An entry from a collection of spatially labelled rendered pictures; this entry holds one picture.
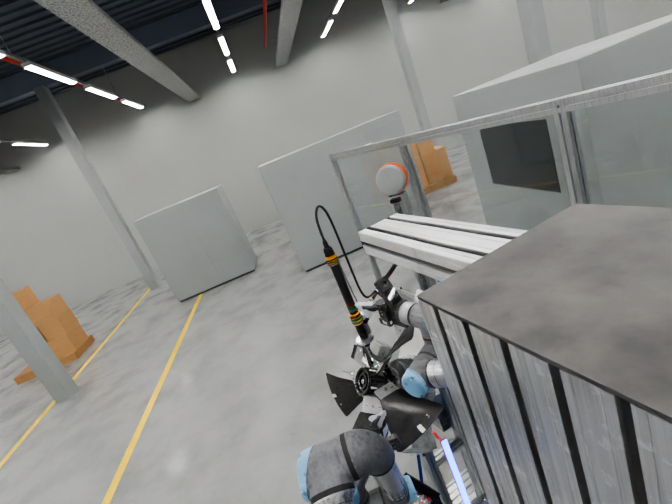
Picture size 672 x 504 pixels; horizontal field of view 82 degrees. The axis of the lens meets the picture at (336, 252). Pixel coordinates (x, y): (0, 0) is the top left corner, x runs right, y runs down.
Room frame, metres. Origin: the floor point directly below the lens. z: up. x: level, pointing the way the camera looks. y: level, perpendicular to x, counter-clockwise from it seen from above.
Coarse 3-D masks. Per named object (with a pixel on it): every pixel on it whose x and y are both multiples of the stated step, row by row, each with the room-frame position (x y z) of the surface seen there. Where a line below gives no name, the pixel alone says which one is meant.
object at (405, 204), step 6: (402, 192) 1.88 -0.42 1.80; (390, 198) 1.90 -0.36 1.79; (402, 198) 1.86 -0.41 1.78; (408, 198) 1.90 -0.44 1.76; (390, 204) 1.91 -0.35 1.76; (402, 204) 1.88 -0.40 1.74; (408, 204) 1.88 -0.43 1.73; (396, 210) 1.91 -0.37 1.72; (402, 210) 1.88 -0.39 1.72; (408, 210) 1.86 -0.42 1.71; (426, 276) 1.88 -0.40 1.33; (420, 282) 1.90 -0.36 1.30; (426, 282) 1.88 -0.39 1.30; (432, 282) 1.86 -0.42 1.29; (420, 288) 1.90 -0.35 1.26
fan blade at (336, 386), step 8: (328, 376) 1.66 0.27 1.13; (336, 376) 1.59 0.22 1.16; (328, 384) 1.66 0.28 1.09; (336, 384) 1.60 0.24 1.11; (344, 384) 1.55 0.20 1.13; (352, 384) 1.50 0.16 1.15; (336, 392) 1.61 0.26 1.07; (344, 392) 1.56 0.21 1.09; (352, 392) 1.52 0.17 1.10; (336, 400) 1.62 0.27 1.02; (344, 400) 1.57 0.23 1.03; (352, 400) 1.53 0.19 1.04; (360, 400) 1.50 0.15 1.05; (344, 408) 1.58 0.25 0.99; (352, 408) 1.54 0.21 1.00
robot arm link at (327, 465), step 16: (320, 448) 0.82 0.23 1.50; (336, 448) 0.80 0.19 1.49; (304, 464) 0.79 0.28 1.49; (320, 464) 0.78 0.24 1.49; (336, 464) 0.77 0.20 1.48; (352, 464) 0.76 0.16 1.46; (304, 480) 0.76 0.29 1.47; (320, 480) 0.75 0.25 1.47; (336, 480) 0.75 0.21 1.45; (352, 480) 0.76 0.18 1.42; (304, 496) 0.76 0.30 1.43; (320, 496) 0.73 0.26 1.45; (336, 496) 0.72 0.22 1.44; (352, 496) 0.74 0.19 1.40
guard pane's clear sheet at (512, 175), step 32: (640, 96) 0.96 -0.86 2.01; (512, 128) 1.33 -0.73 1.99; (544, 128) 1.22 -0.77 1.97; (576, 128) 1.12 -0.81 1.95; (608, 128) 1.04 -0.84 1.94; (640, 128) 0.97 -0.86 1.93; (352, 160) 2.51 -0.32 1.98; (384, 160) 2.16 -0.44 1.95; (416, 160) 1.89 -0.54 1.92; (448, 160) 1.68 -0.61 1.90; (480, 160) 1.51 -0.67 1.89; (512, 160) 1.36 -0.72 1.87; (544, 160) 1.24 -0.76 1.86; (608, 160) 1.05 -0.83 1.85; (640, 160) 0.97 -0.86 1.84; (352, 192) 2.67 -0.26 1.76; (448, 192) 1.74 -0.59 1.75; (480, 192) 1.55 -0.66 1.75; (512, 192) 1.40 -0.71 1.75; (544, 192) 1.27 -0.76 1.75; (608, 192) 1.07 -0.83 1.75; (640, 192) 0.98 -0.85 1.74; (512, 224) 1.43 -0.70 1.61; (416, 288) 2.29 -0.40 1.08
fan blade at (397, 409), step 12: (396, 396) 1.26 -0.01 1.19; (408, 396) 1.25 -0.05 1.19; (384, 408) 1.23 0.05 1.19; (396, 408) 1.21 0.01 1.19; (408, 408) 1.19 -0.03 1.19; (420, 408) 1.16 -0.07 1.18; (432, 408) 1.14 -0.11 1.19; (396, 420) 1.16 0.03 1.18; (408, 420) 1.14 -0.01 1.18; (420, 420) 1.12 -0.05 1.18; (432, 420) 1.09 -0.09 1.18; (396, 432) 1.12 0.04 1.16; (408, 432) 1.10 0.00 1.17; (420, 432) 1.08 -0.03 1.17; (408, 444) 1.07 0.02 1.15
